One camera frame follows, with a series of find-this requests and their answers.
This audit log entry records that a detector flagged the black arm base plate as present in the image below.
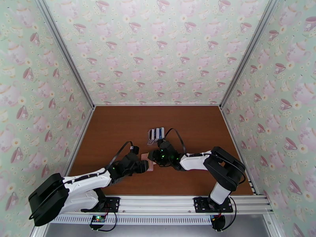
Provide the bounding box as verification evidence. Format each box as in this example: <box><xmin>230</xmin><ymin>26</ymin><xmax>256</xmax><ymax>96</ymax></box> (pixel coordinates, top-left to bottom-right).
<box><xmin>193</xmin><ymin>197</ymin><xmax>234</xmax><ymax>213</ymax></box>
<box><xmin>81</xmin><ymin>197</ymin><xmax>121</xmax><ymax>213</ymax></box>

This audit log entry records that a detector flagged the clear acrylic card stand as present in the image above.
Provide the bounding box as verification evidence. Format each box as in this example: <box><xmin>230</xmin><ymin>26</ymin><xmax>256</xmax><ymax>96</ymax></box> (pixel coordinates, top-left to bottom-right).
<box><xmin>147</xmin><ymin>127</ymin><xmax>166</xmax><ymax>146</ymax></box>

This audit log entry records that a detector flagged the aluminium frame post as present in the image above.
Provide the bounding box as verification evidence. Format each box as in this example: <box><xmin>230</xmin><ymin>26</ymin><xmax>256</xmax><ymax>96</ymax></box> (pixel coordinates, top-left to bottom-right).
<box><xmin>33</xmin><ymin>0</ymin><xmax>96</xmax><ymax>109</ymax></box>
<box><xmin>220</xmin><ymin>0</ymin><xmax>282</xmax><ymax>109</ymax></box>

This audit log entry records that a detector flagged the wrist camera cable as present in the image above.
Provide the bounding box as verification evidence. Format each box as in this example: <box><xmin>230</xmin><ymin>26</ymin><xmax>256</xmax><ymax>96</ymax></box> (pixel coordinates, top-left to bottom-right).
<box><xmin>105</xmin><ymin>141</ymin><xmax>135</xmax><ymax>171</ymax></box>
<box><xmin>164</xmin><ymin>128</ymin><xmax>187</xmax><ymax>155</ymax></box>

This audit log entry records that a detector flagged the controller board with green light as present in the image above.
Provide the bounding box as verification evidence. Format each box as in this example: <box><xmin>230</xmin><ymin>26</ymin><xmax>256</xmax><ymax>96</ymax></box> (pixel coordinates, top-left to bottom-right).
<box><xmin>90</xmin><ymin>215</ymin><xmax>107</xmax><ymax>225</ymax></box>

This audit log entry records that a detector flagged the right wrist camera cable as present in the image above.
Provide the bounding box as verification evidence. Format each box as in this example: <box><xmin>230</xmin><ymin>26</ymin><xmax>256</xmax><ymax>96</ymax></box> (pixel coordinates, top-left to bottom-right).
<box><xmin>164</xmin><ymin>128</ymin><xmax>187</xmax><ymax>155</ymax></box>

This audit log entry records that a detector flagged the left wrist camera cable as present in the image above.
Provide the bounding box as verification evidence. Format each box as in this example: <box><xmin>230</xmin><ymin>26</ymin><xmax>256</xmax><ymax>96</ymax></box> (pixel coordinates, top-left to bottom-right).
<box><xmin>105</xmin><ymin>141</ymin><xmax>135</xmax><ymax>171</ymax></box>

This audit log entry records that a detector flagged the black controller module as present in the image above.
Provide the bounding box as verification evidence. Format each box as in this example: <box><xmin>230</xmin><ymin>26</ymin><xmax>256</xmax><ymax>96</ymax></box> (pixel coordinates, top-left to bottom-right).
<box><xmin>210</xmin><ymin>214</ymin><xmax>226</xmax><ymax>231</ymax></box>

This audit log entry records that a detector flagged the perforated cable tray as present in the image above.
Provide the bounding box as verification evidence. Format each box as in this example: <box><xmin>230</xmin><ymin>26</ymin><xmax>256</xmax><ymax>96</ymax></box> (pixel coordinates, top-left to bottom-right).
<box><xmin>48</xmin><ymin>214</ymin><xmax>213</xmax><ymax>226</ymax></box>

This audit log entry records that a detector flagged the aluminium back rail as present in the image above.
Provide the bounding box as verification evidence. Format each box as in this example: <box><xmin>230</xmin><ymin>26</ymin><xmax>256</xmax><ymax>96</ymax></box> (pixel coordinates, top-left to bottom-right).
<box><xmin>95</xmin><ymin>104</ymin><xmax>221</xmax><ymax>107</ymax></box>

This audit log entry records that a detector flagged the pink card holder wallet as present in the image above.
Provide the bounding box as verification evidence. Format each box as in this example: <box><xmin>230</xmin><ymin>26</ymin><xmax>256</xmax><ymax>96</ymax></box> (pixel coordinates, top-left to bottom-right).
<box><xmin>139</xmin><ymin>152</ymin><xmax>156</xmax><ymax>173</ymax></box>

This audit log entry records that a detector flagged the aluminium side rail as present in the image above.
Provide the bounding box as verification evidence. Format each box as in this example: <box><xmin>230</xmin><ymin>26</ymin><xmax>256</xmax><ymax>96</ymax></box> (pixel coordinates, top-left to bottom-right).
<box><xmin>63</xmin><ymin>106</ymin><xmax>96</xmax><ymax>179</ymax></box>
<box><xmin>220</xmin><ymin>106</ymin><xmax>258</xmax><ymax>195</ymax></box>

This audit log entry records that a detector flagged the black base cable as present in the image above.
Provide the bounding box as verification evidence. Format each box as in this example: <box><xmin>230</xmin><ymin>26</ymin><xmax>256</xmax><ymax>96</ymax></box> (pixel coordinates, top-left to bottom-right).
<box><xmin>223</xmin><ymin>197</ymin><xmax>238</xmax><ymax>231</ymax></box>
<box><xmin>83</xmin><ymin>211</ymin><xmax>118</xmax><ymax>232</ymax></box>

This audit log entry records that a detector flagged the aluminium front rail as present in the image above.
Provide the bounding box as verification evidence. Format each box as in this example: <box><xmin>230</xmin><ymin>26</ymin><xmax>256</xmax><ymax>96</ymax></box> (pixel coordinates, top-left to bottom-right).
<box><xmin>40</xmin><ymin>194</ymin><xmax>275</xmax><ymax>214</ymax></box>

